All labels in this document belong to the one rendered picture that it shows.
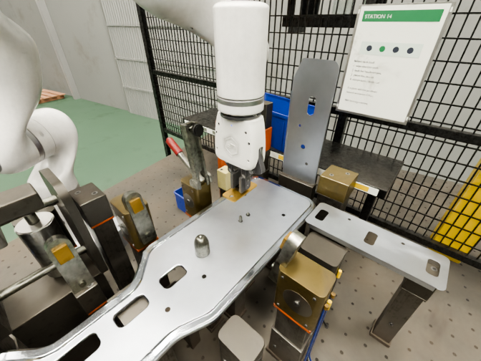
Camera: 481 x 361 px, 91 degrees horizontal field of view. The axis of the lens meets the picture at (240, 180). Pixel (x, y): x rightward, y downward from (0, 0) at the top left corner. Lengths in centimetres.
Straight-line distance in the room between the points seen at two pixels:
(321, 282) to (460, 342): 57
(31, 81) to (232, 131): 46
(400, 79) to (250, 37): 59
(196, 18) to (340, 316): 82
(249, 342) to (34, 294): 43
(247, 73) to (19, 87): 50
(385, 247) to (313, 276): 22
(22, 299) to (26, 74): 46
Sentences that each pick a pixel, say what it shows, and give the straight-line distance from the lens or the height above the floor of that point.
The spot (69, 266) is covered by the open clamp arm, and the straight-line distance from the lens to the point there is 55.
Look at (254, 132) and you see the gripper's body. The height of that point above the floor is 125.
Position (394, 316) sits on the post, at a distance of 76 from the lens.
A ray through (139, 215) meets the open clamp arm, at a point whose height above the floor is 105.
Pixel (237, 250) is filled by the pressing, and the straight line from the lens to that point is 54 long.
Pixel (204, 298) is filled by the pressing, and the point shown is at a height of 100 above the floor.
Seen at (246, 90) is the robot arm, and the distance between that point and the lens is 40.
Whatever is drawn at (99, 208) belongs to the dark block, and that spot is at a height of 109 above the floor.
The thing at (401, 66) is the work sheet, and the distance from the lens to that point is 89.
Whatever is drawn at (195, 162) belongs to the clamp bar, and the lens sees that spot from 60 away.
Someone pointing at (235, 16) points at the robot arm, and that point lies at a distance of 39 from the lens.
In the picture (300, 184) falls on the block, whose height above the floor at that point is 99.
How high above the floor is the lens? 142
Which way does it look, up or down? 34 degrees down
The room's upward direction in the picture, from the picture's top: straight up
